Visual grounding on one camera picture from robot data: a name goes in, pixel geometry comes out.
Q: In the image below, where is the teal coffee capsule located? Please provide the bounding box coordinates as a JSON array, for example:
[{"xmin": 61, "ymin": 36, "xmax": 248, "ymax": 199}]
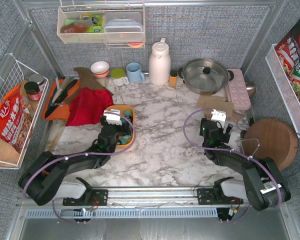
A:
[
  {"xmin": 122, "ymin": 135, "xmax": 131, "ymax": 140},
  {"xmin": 124, "ymin": 109, "xmax": 131, "ymax": 118},
  {"xmin": 120, "ymin": 139, "xmax": 128, "ymax": 145}
]

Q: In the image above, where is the orange storage basket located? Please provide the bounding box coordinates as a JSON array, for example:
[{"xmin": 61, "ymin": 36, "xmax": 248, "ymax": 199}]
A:
[{"xmin": 106, "ymin": 105, "xmax": 135, "ymax": 150}]

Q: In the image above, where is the cork mat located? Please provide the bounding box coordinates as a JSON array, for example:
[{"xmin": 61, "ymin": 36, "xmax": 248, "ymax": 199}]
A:
[
  {"xmin": 196, "ymin": 95, "xmax": 227, "ymax": 109},
  {"xmin": 204, "ymin": 100, "xmax": 234, "ymax": 117}
]

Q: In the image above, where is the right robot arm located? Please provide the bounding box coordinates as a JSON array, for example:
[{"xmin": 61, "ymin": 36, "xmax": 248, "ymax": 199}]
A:
[{"xmin": 199, "ymin": 118, "xmax": 291, "ymax": 211}]

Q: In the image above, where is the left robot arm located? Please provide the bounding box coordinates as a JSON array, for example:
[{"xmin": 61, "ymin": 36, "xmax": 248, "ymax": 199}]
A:
[{"xmin": 18, "ymin": 116, "xmax": 134, "ymax": 206}]

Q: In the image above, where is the green packet in basket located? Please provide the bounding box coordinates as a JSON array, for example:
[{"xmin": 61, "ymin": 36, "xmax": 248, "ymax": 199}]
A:
[{"xmin": 80, "ymin": 12, "xmax": 104, "ymax": 33}]

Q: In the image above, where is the metal board stand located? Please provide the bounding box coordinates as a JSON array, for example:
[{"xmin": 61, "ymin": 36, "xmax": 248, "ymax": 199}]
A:
[{"xmin": 238, "ymin": 137, "xmax": 260, "ymax": 157}]

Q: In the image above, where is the striped oven mitt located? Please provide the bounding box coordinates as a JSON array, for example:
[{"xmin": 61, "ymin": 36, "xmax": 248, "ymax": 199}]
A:
[{"xmin": 204, "ymin": 111, "xmax": 249, "ymax": 123}]

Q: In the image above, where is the red cloth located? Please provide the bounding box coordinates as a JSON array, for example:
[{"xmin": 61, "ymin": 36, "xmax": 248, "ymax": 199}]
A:
[{"xmin": 65, "ymin": 87, "xmax": 114, "ymax": 127}]

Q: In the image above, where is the pink egg tray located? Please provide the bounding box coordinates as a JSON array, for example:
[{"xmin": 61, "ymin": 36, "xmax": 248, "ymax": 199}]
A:
[{"xmin": 225, "ymin": 68, "xmax": 251, "ymax": 111}]

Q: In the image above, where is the round wooden cutting board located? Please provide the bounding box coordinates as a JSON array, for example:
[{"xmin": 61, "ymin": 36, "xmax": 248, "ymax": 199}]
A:
[{"xmin": 243, "ymin": 118, "xmax": 298, "ymax": 171}]

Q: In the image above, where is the orange cutting tray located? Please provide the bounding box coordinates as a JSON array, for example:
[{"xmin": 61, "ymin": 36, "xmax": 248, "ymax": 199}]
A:
[{"xmin": 41, "ymin": 78, "xmax": 81, "ymax": 121}]

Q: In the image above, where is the steel pot with lid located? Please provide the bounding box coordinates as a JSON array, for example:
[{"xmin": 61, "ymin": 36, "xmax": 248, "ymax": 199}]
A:
[{"xmin": 178, "ymin": 58, "xmax": 234, "ymax": 96}]

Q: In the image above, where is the steel ladle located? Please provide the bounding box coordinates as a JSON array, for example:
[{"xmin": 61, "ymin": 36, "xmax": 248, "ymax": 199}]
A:
[{"xmin": 245, "ymin": 81, "xmax": 258, "ymax": 99}]

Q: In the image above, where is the black kitchen knife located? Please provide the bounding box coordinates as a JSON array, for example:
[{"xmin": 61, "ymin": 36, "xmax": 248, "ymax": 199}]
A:
[{"xmin": 41, "ymin": 77, "xmax": 80, "ymax": 121}]

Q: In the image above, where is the brown felt cloth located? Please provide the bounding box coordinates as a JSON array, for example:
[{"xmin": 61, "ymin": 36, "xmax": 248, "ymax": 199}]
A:
[{"xmin": 64, "ymin": 67, "xmax": 114, "ymax": 105}]

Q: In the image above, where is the green lidded cup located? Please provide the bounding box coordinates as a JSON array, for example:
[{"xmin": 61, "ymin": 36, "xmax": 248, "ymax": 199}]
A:
[{"xmin": 110, "ymin": 68, "xmax": 129, "ymax": 87}]

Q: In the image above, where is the orange spice bottle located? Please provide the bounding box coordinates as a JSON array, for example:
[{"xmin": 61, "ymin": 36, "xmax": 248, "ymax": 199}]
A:
[{"xmin": 169, "ymin": 70, "xmax": 178, "ymax": 88}]

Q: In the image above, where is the white orange striped bowl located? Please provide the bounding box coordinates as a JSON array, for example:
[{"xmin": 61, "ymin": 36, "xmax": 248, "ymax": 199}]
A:
[{"xmin": 90, "ymin": 61, "xmax": 110, "ymax": 78}]

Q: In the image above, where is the blue mug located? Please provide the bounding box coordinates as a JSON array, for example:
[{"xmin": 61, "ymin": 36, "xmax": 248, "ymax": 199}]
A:
[{"xmin": 126, "ymin": 62, "xmax": 145, "ymax": 83}]

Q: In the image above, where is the white thermos jug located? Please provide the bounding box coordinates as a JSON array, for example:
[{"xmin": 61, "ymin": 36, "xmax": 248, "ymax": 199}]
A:
[{"xmin": 148, "ymin": 38, "xmax": 171, "ymax": 86}]

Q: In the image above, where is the dark lidded jar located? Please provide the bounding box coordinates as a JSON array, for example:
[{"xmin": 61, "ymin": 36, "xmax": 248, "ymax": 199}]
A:
[{"xmin": 24, "ymin": 81, "xmax": 42, "ymax": 101}]

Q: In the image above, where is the silver lidded jar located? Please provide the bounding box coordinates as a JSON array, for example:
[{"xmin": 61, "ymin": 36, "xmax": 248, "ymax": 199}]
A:
[{"xmin": 29, "ymin": 73, "xmax": 45, "ymax": 88}]

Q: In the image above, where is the red snack bag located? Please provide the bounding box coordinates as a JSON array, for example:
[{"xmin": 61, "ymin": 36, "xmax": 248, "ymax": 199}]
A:
[{"xmin": 0, "ymin": 84, "xmax": 32, "ymax": 153}]

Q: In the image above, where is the clear plastic container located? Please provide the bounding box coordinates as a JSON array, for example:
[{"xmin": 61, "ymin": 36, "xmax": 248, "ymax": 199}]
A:
[{"xmin": 103, "ymin": 11, "xmax": 144, "ymax": 43}]

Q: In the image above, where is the red seasoning packet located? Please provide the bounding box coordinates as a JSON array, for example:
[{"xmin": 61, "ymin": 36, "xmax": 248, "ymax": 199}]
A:
[{"xmin": 274, "ymin": 19, "xmax": 300, "ymax": 76}]

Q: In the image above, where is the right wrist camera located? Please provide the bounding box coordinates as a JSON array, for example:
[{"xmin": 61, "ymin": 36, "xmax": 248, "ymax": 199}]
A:
[{"xmin": 211, "ymin": 109, "xmax": 227, "ymax": 128}]

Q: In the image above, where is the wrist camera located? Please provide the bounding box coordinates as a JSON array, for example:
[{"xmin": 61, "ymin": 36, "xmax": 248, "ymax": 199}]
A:
[
  {"xmin": 211, "ymin": 109, "xmax": 227, "ymax": 128},
  {"xmin": 103, "ymin": 109, "xmax": 123, "ymax": 126}
]

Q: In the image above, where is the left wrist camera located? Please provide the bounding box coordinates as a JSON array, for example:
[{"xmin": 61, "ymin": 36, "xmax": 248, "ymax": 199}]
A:
[{"xmin": 103, "ymin": 109, "xmax": 123, "ymax": 126}]

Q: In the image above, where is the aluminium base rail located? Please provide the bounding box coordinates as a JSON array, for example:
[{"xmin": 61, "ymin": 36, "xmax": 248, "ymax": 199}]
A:
[{"xmin": 15, "ymin": 186, "xmax": 253, "ymax": 225}]

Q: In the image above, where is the white handled knife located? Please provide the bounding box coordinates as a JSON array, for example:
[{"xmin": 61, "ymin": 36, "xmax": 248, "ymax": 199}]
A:
[{"xmin": 51, "ymin": 77, "xmax": 69, "ymax": 103}]

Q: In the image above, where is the right wire basket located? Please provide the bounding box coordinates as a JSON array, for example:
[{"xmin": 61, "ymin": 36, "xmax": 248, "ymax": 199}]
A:
[{"xmin": 265, "ymin": 43, "xmax": 300, "ymax": 134}]

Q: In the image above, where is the wire basket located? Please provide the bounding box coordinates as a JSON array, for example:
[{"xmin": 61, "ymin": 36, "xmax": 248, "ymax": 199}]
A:
[
  {"xmin": 265, "ymin": 43, "xmax": 300, "ymax": 134},
  {"xmin": 0, "ymin": 53, "xmax": 49, "ymax": 169}
]

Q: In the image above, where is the left wire basket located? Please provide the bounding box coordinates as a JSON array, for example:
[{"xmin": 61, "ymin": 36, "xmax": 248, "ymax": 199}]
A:
[{"xmin": 0, "ymin": 53, "xmax": 49, "ymax": 169}]

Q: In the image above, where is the white wall basket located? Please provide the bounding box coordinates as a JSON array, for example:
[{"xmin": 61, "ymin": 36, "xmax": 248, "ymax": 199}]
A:
[{"xmin": 57, "ymin": 4, "xmax": 146, "ymax": 48}]

